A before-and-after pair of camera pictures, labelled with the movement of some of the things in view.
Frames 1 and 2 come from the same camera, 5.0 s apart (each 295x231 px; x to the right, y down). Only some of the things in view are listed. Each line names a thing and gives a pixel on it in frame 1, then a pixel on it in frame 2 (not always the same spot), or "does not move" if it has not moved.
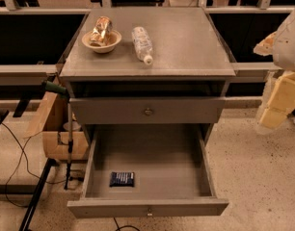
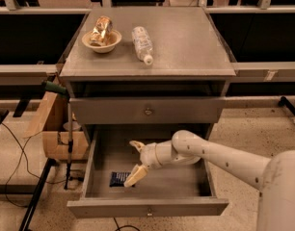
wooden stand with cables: x=52 y=125 does not move
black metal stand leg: x=29 y=215 does not move
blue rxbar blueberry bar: x=121 y=179 does not move
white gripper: x=288 y=45 to x=148 y=155
